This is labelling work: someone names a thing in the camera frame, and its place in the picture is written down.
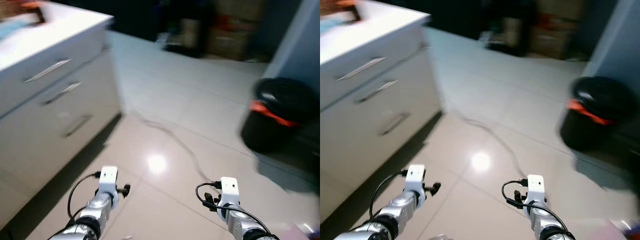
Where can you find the blue cloth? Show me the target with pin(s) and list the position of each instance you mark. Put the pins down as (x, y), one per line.
(15, 27)
(330, 26)

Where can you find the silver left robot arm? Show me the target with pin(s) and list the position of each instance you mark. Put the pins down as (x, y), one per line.
(400, 207)
(95, 210)

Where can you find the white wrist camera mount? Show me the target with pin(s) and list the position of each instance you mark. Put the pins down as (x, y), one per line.
(230, 187)
(108, 177)
(416, 175)
(536, 186)

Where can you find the orange bin bag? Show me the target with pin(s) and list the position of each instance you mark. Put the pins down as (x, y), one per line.
(270, 114)
(587, 112)

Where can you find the brown orange item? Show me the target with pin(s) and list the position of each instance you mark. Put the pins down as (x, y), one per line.
(349, 10)
(34, 11)

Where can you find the black trash bin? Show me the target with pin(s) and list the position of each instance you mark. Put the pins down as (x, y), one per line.
(602, 92)
(285, 97)

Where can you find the brown cardboard box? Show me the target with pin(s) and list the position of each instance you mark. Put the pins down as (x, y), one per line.
(235, 40)
(557, 37)

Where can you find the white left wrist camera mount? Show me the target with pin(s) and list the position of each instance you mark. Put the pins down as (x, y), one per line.
(416, 175)
(108, 177)

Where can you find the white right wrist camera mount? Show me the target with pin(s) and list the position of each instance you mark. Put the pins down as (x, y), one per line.
(230, 187)
(536, 186)

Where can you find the white drawer cabinet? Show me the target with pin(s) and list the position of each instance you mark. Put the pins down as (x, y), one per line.
(50, 100)
(370, 130)

